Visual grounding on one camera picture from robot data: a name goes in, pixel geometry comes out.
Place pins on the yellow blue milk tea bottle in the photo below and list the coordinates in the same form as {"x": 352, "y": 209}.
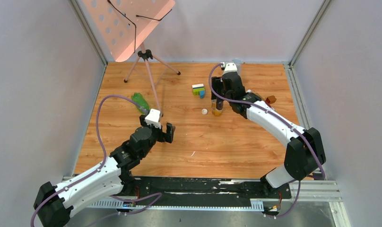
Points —
{"x": 217, "y": 106}

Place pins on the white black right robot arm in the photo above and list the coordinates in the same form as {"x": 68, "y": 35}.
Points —
{"x": 304, "y": 147}

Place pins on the white bottle cap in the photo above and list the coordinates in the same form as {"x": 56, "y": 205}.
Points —
{"x": 204, "y": 111}

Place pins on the pink music stand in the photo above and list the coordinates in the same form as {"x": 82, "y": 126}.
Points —
{"x": 124, "y": 25}

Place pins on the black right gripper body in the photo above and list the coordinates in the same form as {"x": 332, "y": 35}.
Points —
{"x": 227, "y": 95}

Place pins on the green plastic bottle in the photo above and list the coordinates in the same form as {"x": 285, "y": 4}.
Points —
{"x": 140, "y": 100}

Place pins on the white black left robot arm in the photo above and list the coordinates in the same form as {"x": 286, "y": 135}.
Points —
{"x": 56, "y": 204}

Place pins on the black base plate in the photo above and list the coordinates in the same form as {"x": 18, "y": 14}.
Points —
{"x": 202, "y": 192}

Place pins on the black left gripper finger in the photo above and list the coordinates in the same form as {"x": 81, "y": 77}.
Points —
{"x": 142, "y": 119}
{"x": 169, "y": 135}

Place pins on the clear blue detergent bottle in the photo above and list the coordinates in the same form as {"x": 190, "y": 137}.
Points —
{"x": 238, "y": 64}

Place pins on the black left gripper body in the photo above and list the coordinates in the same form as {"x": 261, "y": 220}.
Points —
{"x": 161, "y": 133}

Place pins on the coloured toy brick stack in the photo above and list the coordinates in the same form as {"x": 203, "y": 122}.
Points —
{"x": 199, "y": 90}

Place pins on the brown small block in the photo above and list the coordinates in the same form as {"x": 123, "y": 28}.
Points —
{"x": 270, "y": 99}

